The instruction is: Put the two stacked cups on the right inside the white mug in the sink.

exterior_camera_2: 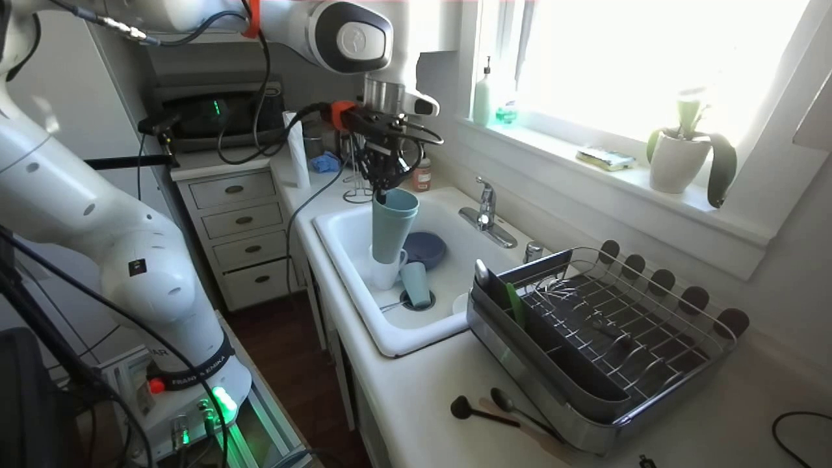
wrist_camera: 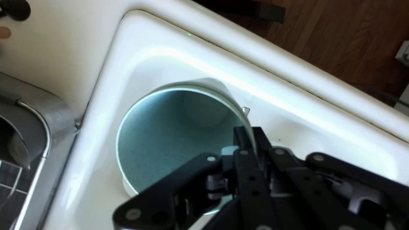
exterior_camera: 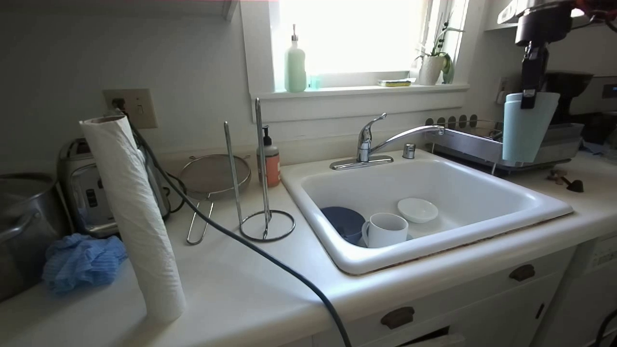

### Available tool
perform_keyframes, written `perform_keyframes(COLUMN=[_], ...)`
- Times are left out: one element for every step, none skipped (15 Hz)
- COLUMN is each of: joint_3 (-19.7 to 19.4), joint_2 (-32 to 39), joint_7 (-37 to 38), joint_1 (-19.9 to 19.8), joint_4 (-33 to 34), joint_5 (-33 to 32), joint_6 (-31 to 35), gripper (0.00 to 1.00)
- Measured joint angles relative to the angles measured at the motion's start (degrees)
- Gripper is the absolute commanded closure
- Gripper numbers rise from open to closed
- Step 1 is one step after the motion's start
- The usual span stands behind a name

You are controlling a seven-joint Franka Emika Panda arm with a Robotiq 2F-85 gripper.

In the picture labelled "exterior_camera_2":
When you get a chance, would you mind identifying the drawer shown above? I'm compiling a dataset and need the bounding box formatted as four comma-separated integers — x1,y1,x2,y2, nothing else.
187,170,279,211
220,257,300,307
211,228,291,273
199,202,285,241

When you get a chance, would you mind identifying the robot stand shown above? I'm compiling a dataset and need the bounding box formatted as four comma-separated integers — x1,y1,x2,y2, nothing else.
97,311,314,468

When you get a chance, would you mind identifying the white soap dispenser bottle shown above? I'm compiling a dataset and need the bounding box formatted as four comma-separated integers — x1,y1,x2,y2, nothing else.
472,57,495,127

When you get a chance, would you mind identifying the black countertop oven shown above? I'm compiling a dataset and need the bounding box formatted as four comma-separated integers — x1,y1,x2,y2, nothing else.
152,81,287,154

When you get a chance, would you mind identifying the yellow sponge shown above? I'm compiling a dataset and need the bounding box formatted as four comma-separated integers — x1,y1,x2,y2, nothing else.
575,146,637,172

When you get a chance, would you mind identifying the window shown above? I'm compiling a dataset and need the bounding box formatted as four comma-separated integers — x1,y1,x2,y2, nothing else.
459,0,832,196

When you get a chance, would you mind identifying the black cable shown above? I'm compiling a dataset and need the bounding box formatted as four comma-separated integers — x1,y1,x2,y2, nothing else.
771,410,832,468

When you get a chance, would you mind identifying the white drawer cabinet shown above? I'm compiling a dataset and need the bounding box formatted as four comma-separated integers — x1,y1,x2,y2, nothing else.
170,151,307,312

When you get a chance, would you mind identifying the white paper towel roll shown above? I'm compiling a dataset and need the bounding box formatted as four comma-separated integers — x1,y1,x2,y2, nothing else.
283,110,312,190

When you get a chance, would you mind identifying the metal dish rack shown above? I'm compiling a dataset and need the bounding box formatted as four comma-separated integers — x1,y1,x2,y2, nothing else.
466,239,751,456

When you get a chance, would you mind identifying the green utensil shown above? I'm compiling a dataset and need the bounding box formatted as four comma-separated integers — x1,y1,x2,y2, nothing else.
505,281,527,327

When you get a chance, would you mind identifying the wooden spatula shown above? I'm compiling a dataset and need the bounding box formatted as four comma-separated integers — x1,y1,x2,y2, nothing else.
478,397,575,458

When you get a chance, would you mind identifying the chrome tap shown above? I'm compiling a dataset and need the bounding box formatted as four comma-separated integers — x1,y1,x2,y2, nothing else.
458,176,519,250

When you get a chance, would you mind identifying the white sink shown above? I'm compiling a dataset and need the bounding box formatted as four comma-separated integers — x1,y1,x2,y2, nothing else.
313,187,554,359

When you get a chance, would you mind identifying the potted plant in white pot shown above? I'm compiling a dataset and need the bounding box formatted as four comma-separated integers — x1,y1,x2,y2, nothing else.
645,87,739,209

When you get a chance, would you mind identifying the teal cup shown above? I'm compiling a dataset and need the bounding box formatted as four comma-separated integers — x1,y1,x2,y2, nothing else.
399,261,434,309

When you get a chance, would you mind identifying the wire stand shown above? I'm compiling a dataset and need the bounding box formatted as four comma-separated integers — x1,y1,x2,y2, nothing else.
342,133,375,205

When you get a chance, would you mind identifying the blue cloth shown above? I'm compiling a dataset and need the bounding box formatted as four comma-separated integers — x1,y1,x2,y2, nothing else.
309,151,343,175

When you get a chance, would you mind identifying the camera on mount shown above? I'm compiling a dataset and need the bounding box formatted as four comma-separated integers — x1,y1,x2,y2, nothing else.
84,111,182,172

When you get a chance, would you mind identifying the stack of teal cups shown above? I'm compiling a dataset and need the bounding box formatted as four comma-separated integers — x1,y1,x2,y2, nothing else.
371,188,421,265

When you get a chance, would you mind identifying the orange pill bottle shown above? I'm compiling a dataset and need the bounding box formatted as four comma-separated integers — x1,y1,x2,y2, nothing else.
411,155,433,193

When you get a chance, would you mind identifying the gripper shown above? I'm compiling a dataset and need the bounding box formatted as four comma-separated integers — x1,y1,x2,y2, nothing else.
356,127,418,197

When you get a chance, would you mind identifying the black spoon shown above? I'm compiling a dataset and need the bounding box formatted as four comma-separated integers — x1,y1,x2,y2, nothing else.
450,395,521,429

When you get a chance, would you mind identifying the white mug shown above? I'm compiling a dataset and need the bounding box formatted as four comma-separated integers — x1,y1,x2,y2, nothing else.
369,247,410,291

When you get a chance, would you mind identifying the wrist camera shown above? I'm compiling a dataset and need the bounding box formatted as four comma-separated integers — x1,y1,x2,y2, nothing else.
341,108,445,146

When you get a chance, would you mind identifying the white control box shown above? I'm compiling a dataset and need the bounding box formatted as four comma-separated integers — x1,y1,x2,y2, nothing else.
97,344,158,418

